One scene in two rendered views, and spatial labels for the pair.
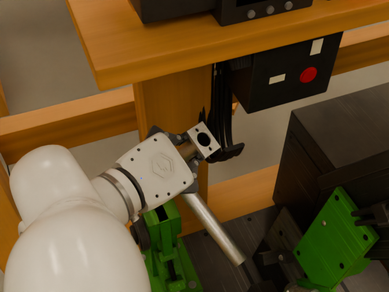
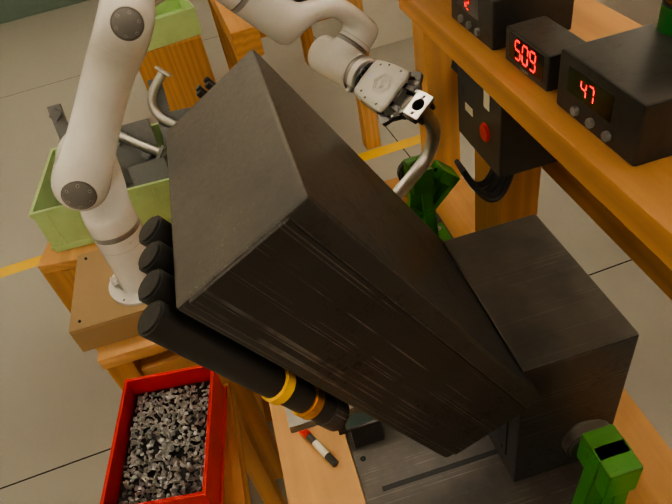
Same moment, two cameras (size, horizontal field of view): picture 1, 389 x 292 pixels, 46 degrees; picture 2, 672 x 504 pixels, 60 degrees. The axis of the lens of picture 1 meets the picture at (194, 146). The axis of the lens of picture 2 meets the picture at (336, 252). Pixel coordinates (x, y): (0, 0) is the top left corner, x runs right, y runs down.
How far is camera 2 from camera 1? 1.20 m
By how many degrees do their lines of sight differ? 69
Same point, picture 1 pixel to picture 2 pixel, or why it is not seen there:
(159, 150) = (393, 76)
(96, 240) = not seen: outside the picture
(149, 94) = not seen: hidden behind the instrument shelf
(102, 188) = (351, 54)
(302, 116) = (523, 221)
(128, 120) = not seen: hidden behind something
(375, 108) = (552, 288)
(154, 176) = (372, 82)
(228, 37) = (437, 21)
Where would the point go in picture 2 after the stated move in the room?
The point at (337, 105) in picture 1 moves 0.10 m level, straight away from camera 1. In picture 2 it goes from (550, 252) to (615, 266)
